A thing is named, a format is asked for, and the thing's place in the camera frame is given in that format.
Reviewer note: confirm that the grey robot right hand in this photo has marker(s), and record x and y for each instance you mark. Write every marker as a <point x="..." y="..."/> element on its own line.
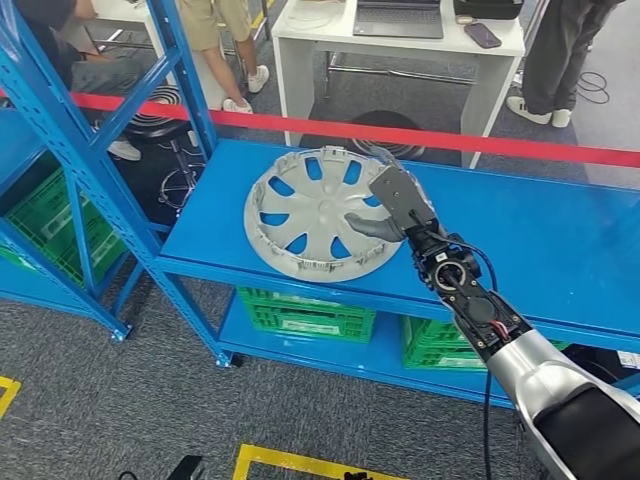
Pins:
<point x="375" y="227"/>

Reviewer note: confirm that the silver plastic wheel hubcap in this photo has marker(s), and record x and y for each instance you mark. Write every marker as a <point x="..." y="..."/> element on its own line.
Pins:
<point x="310" y="218"/>

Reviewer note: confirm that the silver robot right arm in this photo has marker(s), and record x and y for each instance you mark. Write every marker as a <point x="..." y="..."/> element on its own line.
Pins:
<point x="550" y="391"/>

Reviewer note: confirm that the blue metal shelf rack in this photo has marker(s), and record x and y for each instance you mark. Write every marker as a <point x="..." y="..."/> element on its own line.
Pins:
<point x="15" y="146"/>
<point x="525" y="232"/>

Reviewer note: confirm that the red barrier belt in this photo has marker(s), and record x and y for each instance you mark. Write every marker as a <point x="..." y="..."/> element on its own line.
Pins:
<point x="350" y="132"/>

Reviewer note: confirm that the green plastic crate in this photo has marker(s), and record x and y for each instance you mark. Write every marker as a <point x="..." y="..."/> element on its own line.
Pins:
<point x="35" y="212"/>
<point x="270" y="324"/>
<point x="425" y="358"/>
<point x="10" y="255"/>
<point x="425" y="328"/>
<point x="107" y="245"/>
<point x="260" y="295"/>

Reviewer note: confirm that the white desk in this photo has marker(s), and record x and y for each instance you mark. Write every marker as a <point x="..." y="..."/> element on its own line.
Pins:
<point x="120" y="8"/>
<point x="300" y="79"/>

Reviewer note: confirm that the grey laptop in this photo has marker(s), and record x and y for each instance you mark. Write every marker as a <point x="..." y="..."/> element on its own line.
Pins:
<point x="397" y="20"/>

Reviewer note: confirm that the clear round plate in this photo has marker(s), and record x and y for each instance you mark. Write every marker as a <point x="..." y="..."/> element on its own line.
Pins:
<point x="312" y="16"/>

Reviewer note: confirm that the dark smartphone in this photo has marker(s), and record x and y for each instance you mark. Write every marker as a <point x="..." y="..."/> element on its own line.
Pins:
<point x="482" y="36"/>

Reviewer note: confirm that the small round object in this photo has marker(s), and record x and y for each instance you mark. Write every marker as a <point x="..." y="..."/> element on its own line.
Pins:
<point x="465" y="20"/>

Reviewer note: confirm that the black case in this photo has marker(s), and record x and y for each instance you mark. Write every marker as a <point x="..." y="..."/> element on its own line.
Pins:
<point x="487" y="8"/>

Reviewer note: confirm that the person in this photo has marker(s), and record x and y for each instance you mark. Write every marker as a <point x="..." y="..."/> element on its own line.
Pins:
<point x="45" y="13"/>
<point x="555" y="53"/>
<point x="200" y="20"/>

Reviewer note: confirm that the black cardboard box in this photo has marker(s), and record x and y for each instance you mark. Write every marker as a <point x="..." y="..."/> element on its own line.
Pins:
<point x="590" y="364"/>

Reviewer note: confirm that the black robot left foot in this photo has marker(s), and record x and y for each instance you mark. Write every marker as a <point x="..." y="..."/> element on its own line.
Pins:
<point x="187" y="469"/>

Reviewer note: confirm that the yellow floor tape square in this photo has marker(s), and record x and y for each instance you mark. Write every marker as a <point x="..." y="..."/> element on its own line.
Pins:
<point x="10" y="384"/>

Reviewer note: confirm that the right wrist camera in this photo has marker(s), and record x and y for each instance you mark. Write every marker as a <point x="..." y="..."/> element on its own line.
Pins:
<point x="400" y="195"/>

